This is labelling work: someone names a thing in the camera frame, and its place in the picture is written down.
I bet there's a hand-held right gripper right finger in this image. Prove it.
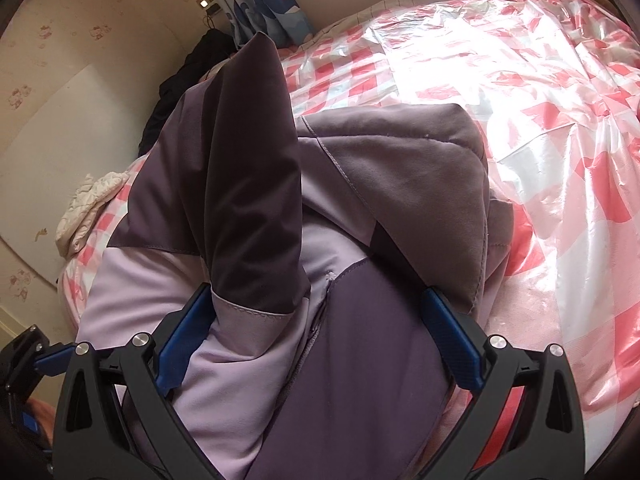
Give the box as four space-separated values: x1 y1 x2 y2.
420 287 586 480

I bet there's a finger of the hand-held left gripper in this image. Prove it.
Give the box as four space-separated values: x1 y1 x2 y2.
36 342 77 377

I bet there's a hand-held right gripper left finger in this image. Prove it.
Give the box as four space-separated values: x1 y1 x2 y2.
52 283 221 480

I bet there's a purple jacket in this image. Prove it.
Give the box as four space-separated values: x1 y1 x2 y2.
77 32 516 480

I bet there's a white quilted cloth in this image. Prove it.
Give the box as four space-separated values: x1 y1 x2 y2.
55 172 135 257

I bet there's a pink checkered bed cover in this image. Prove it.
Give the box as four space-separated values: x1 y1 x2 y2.
57 0 640 480

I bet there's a black cloth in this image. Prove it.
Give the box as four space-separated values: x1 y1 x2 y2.
139 29 236 153

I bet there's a blue patterned curtain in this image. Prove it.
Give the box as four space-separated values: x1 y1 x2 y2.
220 0 317 50

